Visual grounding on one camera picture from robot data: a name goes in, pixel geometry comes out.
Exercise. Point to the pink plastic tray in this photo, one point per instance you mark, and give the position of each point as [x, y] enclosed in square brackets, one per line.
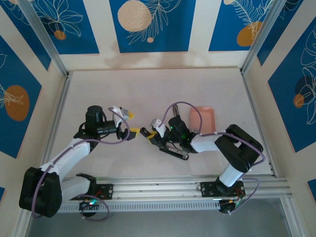
[208, 118]

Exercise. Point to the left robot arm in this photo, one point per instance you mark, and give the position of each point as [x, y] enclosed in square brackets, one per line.
[69, 155]

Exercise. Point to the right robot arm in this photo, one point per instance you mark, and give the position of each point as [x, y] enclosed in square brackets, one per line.
[205, 144]

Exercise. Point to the black controller board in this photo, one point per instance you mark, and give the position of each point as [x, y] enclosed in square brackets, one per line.
[227, 208]
[89, 205]

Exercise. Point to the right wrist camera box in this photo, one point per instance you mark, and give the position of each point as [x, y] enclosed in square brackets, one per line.
[159, 128]

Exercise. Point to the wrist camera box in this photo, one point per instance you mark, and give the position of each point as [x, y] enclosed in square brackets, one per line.
[159, 128]
[121, 113]

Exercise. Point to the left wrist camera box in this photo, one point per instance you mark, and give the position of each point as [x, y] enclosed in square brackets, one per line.
[121, 113]

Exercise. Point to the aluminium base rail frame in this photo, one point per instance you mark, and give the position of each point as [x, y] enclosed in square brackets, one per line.
[158, 190]

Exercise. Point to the blue floral wall panel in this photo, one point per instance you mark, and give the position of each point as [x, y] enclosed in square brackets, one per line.
[222, 29]
[2, 193]
[284, 111]
[272, 39]
[22, 74]
[27, 27]
[172, 37]
[313, 188]
[86, 29]

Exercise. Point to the aluminium corner post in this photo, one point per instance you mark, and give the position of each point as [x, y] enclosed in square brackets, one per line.
[261, 34]
[44, 37]

